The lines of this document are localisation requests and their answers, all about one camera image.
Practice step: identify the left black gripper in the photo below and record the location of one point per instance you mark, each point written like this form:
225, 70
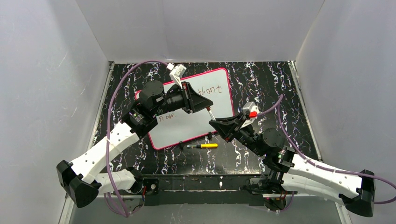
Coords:
188, 98

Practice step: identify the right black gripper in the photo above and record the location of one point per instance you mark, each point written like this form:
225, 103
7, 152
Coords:
238, 124

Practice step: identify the white marker pen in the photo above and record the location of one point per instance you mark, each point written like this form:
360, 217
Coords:
211, 114

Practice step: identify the pink framed whiteboard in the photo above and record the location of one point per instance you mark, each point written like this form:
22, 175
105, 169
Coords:
177, 126

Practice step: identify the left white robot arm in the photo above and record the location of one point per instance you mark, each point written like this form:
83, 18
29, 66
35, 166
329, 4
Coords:
82, 179

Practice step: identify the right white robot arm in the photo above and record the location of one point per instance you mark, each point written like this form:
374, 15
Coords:
290, 172

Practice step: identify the black board clip left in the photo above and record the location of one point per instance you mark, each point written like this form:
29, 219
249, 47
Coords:
180, 145

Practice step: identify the yellow handled screwdriver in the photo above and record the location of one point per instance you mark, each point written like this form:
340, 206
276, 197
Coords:
207, 145

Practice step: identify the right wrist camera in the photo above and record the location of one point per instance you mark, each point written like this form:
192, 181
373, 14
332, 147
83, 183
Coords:
250, 111

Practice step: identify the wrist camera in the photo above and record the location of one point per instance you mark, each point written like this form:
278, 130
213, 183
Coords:
250, 111
176, 72

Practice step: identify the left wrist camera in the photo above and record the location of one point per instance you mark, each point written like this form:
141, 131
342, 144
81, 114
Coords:
176, 72

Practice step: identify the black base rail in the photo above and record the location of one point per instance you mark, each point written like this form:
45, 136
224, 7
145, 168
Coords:
207, 189

